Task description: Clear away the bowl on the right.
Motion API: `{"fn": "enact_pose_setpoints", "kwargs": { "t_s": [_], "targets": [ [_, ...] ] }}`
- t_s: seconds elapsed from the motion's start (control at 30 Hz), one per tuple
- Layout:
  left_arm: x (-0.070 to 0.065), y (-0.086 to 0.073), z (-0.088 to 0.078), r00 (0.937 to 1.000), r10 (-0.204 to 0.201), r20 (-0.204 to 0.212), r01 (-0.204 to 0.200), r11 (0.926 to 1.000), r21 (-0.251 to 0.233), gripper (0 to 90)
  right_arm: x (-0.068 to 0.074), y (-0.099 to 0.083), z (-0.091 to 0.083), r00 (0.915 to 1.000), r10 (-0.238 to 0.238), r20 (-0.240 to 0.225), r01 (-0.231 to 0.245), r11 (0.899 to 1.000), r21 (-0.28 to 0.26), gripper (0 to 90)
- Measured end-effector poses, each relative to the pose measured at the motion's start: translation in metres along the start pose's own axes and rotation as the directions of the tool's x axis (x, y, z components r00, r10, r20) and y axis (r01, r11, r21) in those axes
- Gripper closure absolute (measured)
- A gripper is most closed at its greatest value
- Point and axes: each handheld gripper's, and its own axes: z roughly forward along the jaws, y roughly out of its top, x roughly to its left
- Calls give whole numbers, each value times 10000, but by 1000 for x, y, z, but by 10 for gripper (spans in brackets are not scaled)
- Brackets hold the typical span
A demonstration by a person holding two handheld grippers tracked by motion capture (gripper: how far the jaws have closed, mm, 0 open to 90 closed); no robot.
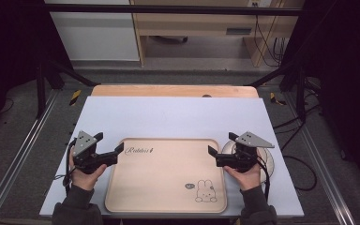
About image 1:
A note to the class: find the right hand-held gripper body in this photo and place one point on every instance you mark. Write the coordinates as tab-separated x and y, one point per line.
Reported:
242	159

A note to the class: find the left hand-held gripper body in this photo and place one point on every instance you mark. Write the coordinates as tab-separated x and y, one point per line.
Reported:
86	157

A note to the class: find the person's right hand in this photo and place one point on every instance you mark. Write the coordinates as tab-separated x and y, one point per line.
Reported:
248	179

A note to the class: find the person's left hand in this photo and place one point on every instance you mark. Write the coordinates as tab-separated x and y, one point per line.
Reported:
84	181

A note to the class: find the white round plate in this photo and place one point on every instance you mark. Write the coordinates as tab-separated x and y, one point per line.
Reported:
271	164

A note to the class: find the yellow black floor tape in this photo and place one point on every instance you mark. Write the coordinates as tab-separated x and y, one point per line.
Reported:
75	97
275	98

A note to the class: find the wooden tray with rabbit print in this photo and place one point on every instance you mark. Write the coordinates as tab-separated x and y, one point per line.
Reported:
165	178

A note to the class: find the pale lilac table sheet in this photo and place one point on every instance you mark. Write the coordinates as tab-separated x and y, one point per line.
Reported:
168	118

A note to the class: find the black metal stand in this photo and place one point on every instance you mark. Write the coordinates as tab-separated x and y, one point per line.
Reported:
300	93
40	90

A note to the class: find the wooden table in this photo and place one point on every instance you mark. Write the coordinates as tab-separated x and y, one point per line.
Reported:
168	91

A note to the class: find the white cabinet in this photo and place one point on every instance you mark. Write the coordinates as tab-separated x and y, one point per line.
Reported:
97	37

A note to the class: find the wooden desk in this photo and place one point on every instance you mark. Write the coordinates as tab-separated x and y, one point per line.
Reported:
197	25

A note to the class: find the black curtain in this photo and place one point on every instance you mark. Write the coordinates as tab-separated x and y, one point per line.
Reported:
9	47
347	78

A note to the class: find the aluminium floor rail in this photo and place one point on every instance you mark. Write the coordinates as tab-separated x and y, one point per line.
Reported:
22	156
318	159

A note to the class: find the black horizontal frame bar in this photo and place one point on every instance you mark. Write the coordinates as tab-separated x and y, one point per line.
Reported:
168	9

